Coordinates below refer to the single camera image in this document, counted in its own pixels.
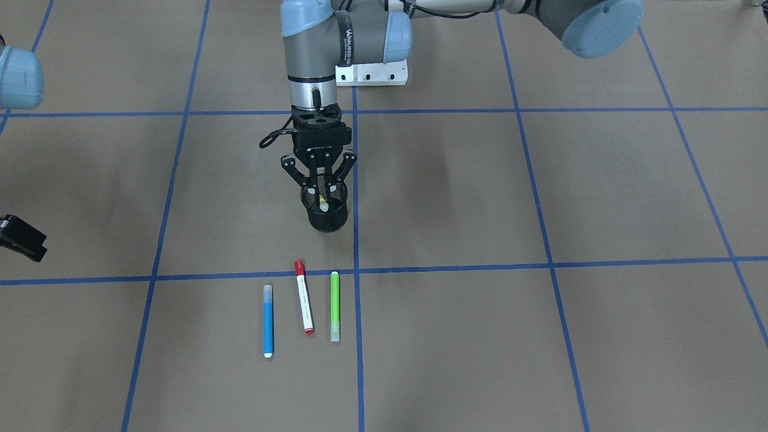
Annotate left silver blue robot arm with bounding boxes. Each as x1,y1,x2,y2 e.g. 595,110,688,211
279,1,644,200

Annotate green highlighter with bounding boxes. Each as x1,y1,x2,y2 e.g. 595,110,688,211
330,271,341,343

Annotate red white marker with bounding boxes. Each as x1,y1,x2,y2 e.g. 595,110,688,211
294,260,314,335

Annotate yellow highlighter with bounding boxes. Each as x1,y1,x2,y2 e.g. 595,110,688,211
317,184,330,213

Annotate black mesh pen cup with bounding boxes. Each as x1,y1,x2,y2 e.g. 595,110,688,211
300,188,349,233

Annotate blue highlighter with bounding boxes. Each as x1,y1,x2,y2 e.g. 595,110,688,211
263,284,275,359

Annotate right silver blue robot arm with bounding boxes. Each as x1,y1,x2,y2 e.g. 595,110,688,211
1,38,47,263

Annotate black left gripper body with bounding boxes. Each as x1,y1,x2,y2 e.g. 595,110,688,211
291,103,353,169

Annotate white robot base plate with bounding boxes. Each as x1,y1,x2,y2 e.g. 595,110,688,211
335,60,409,86

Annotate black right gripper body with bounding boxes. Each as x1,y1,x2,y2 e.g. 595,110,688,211
1,214,47,263

